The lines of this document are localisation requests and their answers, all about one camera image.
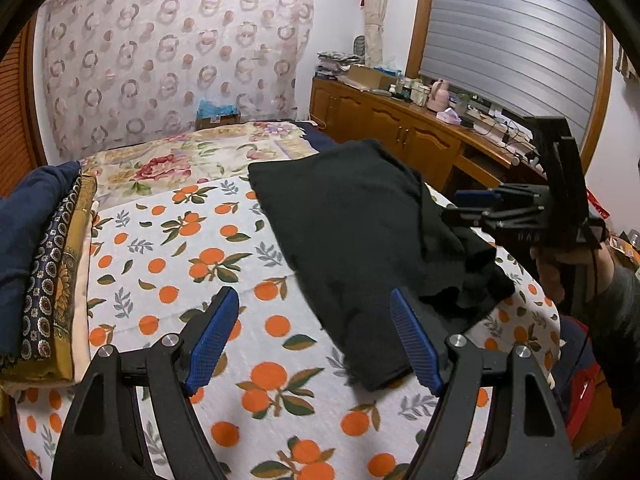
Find grey window blind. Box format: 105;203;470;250
417;0;603;133

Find red bag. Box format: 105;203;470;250
565;360;602;417

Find folded navy blue cloth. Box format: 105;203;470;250
0;161;82;356

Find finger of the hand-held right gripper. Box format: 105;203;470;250
440;207;494;226
455;188;499;208

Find black printed t-shirt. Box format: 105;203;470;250
247;139;516;393

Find wooden sideboard cabinet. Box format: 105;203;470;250
309;76;548;206

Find wooden louvred wardrobe door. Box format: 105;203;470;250
0;15;48;198

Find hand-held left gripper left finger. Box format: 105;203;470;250
51;286;241;480

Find floral blanket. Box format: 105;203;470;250
80;121;321;211

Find cream tied curtain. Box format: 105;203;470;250
362;0;391;66

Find person's right hand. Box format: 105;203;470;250
530;246;615;308

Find orange fruit print bedsheet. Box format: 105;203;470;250
12;179;562;480

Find pile of folded fabrics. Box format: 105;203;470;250
316;51;363;79

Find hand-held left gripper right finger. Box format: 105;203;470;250
389;287;573;480

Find sheer circle pattern curtain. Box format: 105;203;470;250
40;0;316;161

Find white power strip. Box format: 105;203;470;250
480;120;532;152

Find wooden window frame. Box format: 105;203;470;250
405;0;615;186

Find blue plastic bag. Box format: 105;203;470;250
195;100;241;131

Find navy blue bed sheet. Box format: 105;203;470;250
295;120;342;155

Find cardboard box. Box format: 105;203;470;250
345;64;396;91

